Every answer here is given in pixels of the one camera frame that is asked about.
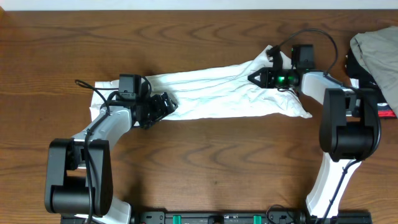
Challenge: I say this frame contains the white t-shirt black print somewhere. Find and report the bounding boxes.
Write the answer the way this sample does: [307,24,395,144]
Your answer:
[89,45,313,123]

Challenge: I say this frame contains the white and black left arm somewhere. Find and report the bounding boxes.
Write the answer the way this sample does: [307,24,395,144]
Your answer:
[44,91,178,223]

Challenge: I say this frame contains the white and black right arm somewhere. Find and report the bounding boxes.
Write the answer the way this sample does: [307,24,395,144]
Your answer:
[248,68,381,223]

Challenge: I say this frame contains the black red folded garment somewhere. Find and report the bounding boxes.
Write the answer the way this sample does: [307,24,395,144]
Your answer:
[345,49,397,119]

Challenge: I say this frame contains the grey folded garment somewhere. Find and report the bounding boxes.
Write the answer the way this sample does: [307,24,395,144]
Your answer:
[350,26,397,113]

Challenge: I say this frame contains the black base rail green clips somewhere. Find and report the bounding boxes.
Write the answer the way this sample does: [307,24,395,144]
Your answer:
[60,210,373,224]

